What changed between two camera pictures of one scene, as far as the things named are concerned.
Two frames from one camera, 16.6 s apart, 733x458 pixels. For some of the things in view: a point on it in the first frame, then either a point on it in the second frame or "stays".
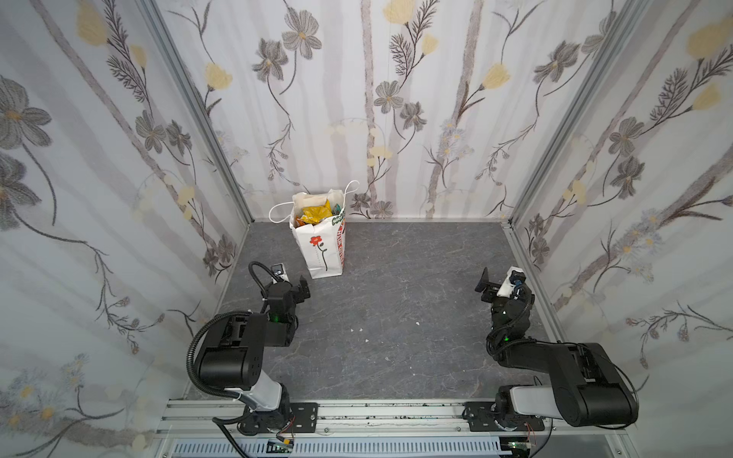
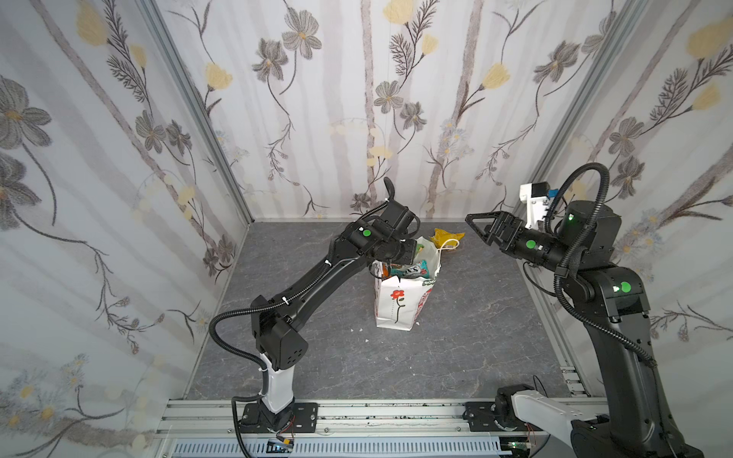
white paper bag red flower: x=324 y=241 -> x=398 y=300
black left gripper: x=295 y=292 -> x=405 y=252
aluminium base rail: x=395 y=422 stays
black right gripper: x=496 y=289 -> x=503 y=233
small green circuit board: x=286 y=447 stays
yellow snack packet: x=315 y=214 -> x=441 y=236
